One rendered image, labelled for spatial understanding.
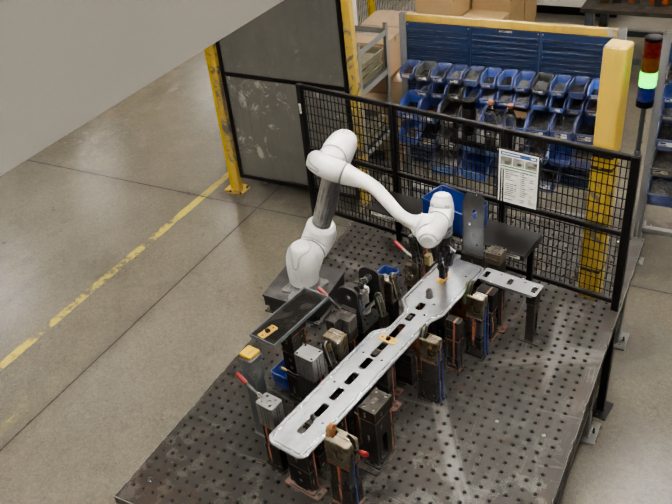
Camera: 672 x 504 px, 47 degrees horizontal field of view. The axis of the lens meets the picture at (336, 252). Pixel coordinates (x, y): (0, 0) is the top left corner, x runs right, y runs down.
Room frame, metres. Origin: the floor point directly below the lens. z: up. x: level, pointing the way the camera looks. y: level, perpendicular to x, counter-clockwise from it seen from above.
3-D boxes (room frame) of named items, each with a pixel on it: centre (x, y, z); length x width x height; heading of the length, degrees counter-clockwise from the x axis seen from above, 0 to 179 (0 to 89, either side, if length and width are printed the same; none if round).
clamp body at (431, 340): (2.45, -0.35, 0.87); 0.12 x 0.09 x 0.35; 50
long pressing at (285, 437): (2.50, -0.17, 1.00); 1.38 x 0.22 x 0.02; 140
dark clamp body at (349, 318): (2.62, -0.01, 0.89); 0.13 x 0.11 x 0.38; 50
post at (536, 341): (2.75, -0.87, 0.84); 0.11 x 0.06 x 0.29; 50
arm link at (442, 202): (2.86, -0.48, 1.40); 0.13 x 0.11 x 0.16; 155
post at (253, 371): (2.36, 0.39, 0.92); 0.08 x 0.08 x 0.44; 50
